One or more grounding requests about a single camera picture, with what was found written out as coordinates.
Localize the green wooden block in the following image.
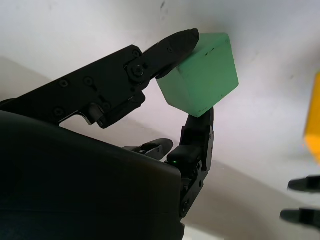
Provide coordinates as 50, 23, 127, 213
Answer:
155, 32, 240, 118

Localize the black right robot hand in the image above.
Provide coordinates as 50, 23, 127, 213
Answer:
0, 28, 216, 240

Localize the yellow wooden block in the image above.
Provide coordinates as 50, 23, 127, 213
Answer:
302, 71, 320, 165

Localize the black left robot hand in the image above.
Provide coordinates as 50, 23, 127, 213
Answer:
279, 175, 320, 226

